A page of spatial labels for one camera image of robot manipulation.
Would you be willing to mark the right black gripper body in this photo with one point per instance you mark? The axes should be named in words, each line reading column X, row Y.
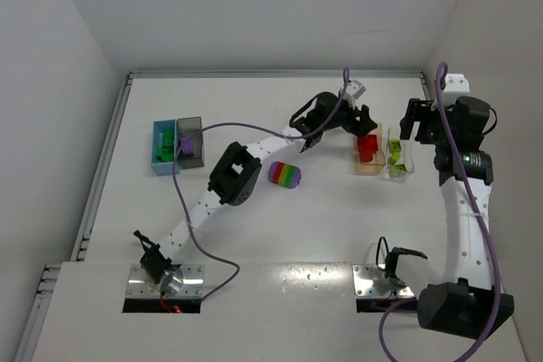
column 418, row 114

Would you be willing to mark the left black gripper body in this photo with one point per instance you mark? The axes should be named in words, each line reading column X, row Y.
column 356, row 118

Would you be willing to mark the red rounded lego brick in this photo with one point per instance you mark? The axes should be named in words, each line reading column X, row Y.
column 367, row 148

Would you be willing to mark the lime green lego bricks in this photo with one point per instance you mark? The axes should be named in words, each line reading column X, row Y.
column 395, row 150

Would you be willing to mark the multicolour lego tower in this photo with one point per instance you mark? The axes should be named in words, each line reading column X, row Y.
column 284, row 175

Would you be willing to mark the purple rounded lego brick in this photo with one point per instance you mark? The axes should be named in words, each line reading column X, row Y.
column 187, row 147

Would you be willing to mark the green square lego brick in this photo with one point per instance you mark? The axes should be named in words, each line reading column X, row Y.
column 168, row 139

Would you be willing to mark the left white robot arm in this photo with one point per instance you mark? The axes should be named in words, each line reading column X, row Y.
column 235, row 174

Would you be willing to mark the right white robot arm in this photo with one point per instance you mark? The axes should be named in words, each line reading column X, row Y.
column 459, row 299

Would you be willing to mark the clear plastic bin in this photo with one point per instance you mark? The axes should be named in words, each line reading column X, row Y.
column 393, row 132

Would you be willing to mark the wooden tan bin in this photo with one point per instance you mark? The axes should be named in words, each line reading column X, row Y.
column 376, row 168

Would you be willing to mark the dark smoky plastic bin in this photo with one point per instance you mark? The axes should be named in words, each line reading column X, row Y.
column 191, row 127

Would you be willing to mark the blue plastic bin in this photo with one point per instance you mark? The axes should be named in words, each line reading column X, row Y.
column 161, row 169

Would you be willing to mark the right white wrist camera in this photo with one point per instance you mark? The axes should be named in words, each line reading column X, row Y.
column 453, row 86

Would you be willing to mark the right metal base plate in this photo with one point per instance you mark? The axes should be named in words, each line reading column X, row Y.
column 370, row 283

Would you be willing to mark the metal base plate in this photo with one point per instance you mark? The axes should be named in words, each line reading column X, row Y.
column 183, row 283
column 370, row 283

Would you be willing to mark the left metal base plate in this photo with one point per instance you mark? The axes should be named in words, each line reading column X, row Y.
column 183, row 283

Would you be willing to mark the aluminium frame rail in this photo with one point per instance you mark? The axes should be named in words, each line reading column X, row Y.
column 294, row 298

